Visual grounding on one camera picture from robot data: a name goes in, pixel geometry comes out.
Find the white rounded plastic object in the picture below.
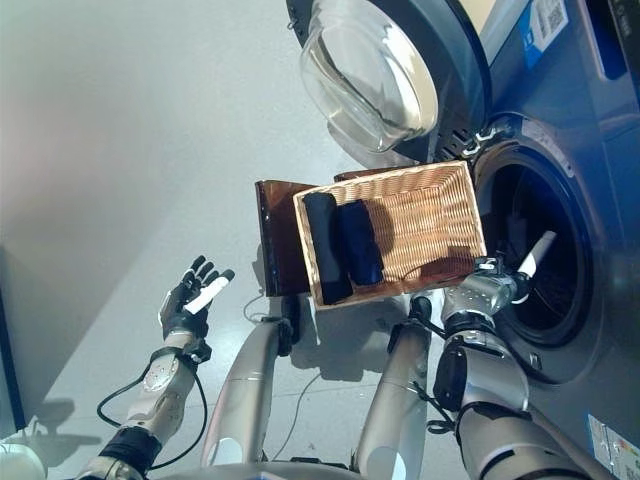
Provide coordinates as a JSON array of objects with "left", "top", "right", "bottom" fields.
[{"left": 0, "top": 439, "right": 49, "bottom": 480}]

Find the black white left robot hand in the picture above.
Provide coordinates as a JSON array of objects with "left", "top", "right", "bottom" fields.
[{"left": 158, "top": 255, "right": 236, "bottom": 346}]

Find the thin grey floor cable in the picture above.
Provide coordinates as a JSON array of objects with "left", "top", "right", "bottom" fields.
[{"left": 243, "top": 294, "right": 322, "bottom": 451}]

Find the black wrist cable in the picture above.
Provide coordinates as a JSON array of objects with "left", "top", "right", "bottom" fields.
[
  {"left": 97, "top": 357, "right": 209, "bottom": 459},
  {"left": 402, "top": 257, "right": 476, "bottom": 439}
]

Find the round glass washer door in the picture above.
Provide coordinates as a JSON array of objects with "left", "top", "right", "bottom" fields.
[{"left": 285, "top": 0, "right": 494, "bottom": 167}]

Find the long black rolled cloth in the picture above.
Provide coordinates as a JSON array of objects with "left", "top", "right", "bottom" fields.
[{"left": 303, "top": 193, "right": 354, "bottom": 305}]

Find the rectangular wicker laundry basket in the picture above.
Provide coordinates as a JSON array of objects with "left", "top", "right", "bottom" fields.
[{"left": 292, "top": 160, "right": 489, "bottom": 314}]

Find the glossy brown wooden stool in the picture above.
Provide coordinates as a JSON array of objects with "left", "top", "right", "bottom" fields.
[{"left": 254, "top": 169, "right": 374, "bottom": 299}]

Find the blue white QR sticker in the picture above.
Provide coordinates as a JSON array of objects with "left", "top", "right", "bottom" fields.
[{"left": 522, "top": 0, "right": 571, "bottom": 69}]

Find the grey front-load washing machine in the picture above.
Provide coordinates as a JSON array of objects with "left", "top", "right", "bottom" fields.
[{"left": 434, "top": 0, "right": 640, "bottom": 480}]

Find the grey robot torso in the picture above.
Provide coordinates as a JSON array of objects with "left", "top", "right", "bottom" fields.
[{"left": 149, "top": 459, "right": 361, "bottom": 480}]

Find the colourful energy label sticker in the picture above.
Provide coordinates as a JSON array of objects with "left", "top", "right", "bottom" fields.
[{"left": 587, "top": 413, "right": 635, "bottom": 475}]

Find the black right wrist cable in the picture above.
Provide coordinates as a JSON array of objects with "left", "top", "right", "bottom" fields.
[{"left": 402, "top": 257, "right": 476, "bottom": 439}]

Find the grey cabinet with black edge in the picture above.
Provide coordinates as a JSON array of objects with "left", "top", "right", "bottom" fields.
[{"left": 0, "top": 247, "right": 29, "bottom": 434}]

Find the navy blue cloth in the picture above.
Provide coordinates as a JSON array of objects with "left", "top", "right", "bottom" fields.
[{"left": 337, "top": 199, "right": 384, "bottom": 286}]

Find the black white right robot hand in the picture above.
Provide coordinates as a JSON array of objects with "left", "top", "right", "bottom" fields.
[{"left": 507, "top": 230, "right": 557, "bottom": 305}]

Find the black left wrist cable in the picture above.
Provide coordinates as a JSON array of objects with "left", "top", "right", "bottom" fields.
[{"left": 97, "top": 357, "right": 209, "bottom": 459}]

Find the silver right robot leg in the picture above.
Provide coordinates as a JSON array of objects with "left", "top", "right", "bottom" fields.
[{"left": 354, "top": 295, "right": 435, "bottom": 480}]

